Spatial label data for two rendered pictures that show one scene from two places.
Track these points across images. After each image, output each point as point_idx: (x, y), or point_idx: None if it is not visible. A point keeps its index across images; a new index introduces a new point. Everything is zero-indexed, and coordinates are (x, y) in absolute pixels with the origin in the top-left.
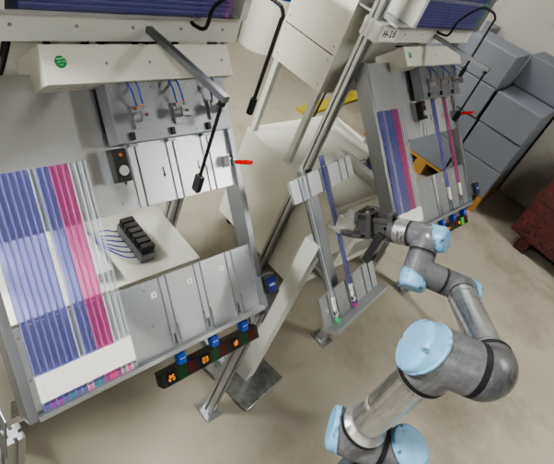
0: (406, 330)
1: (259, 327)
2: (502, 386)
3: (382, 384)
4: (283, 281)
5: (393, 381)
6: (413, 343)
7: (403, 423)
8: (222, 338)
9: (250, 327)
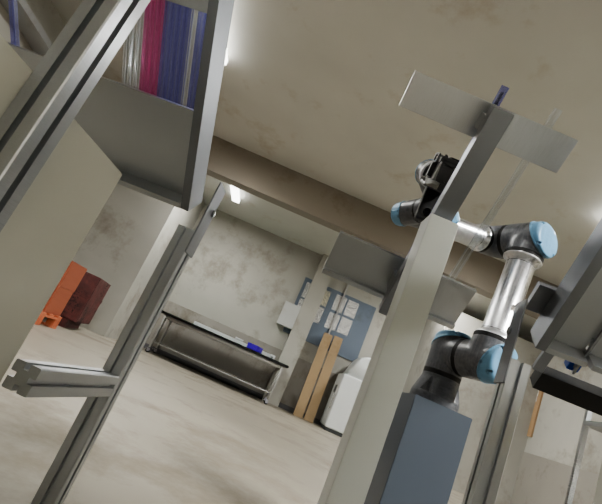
0: (539, 236)
1: (370, 482)
2: None
3: (524, 286)
4: (423, 329)
5: (532, 275)
6: (550, 238)
7: (453, 330)
8: (599, 394)
9: (549, 368)
